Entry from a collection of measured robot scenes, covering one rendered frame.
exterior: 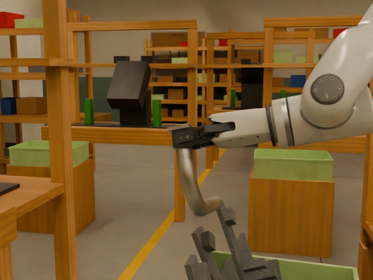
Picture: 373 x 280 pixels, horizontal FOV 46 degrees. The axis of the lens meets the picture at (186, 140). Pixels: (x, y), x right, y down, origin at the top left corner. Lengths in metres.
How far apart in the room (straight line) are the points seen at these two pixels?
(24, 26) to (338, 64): 5.94
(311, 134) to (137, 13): 11.58
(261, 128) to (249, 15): 10.92
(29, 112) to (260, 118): 5.89
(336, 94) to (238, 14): 11.02
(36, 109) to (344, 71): 5.95
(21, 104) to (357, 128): 6.02
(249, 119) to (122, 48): 11.62
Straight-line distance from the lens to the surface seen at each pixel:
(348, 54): 0.70
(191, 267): 0.79
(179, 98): 11.22
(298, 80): 8.47
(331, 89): 0.67
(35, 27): 6.36
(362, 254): 2.04
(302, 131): 0.74
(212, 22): 11.73
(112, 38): 12.43
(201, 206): 0.82
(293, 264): 1.32
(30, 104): 6.50
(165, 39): 11.94
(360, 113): 0.74
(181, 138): 0.77
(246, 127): 0.73
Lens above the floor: 1.49
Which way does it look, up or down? 9 degrees down
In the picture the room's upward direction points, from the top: straight up
